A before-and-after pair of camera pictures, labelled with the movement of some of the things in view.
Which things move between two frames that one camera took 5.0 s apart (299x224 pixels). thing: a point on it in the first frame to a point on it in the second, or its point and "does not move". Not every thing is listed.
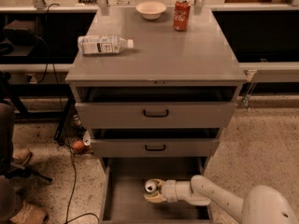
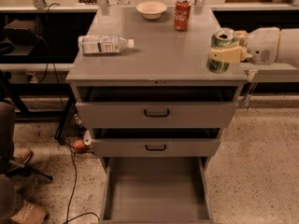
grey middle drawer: x=155 y=143 does not move
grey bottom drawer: x=123 y=201 does not move
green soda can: x=150 y=186 to x=220 y=38
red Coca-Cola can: x=181 y=13 does not move
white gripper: x=169 y=191 to x=263 y=44
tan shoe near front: x=30 y=214 does not move
